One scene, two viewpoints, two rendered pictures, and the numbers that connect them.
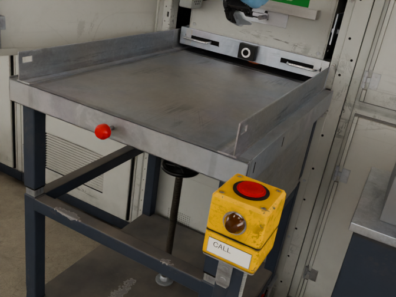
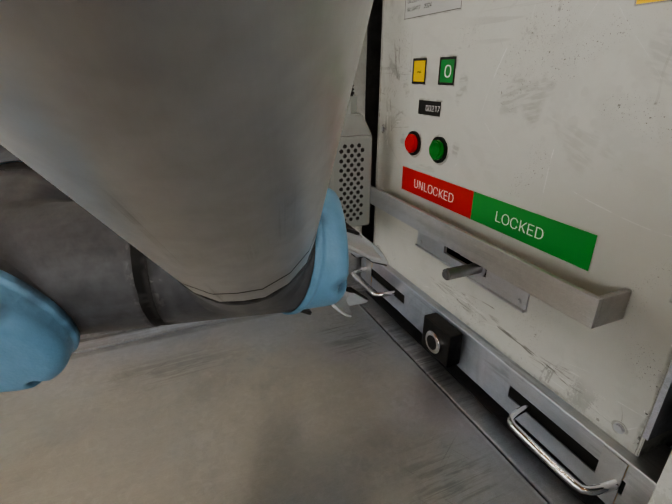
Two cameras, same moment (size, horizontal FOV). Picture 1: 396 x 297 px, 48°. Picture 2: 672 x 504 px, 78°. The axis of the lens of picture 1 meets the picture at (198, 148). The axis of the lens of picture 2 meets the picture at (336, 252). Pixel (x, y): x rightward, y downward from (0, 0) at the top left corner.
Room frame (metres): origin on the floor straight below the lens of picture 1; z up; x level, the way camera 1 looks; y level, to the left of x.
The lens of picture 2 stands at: (1.04, -0.32, 1.23)
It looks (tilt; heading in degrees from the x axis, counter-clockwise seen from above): 23 degrees down; 41
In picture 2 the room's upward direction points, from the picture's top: straight up
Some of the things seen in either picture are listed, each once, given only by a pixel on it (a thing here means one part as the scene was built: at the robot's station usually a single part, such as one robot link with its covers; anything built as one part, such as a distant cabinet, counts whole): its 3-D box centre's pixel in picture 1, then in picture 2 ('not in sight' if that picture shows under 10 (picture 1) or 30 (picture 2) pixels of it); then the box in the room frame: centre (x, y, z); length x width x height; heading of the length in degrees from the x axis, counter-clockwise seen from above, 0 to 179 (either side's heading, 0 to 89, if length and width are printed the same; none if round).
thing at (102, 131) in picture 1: (105, 130); not in sight; (0.84, 0.19, 0.82); 0.04 x 0.03 x 0.03; 155
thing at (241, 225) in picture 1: (233, 224); not in sight; (0.49, -0.06, 0.87); 0.03 x 0.01 x 0.03; 65
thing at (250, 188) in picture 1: (250, 192); not in sight; (0.53, -0.08, 0.90); 0.04 x 0.04 x 0.02
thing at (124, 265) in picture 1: (175, 206); not in sight; (1.17, 0.04, 0.46); 0.64 x 0.58 x 0.66; 155
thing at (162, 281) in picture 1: (164, 277); not in sight; (1.17, 0.04, 0.18); 0.06 x 0.06 x 0.02
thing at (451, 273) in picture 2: (263, 14); (467, 263); (1.48, -0.14, 1.02); 0.06 x 0.02 x 0.04; 155
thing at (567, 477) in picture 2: (302, 66); (557, 445); (1.41, -0.29, 0.90); 0.11 x 0.05 x 0.01; 65
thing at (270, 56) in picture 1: (251, 50); (462, 333); (1.53, -0.13, 0.89); 0.54 x 0.05 x 0.06; 65
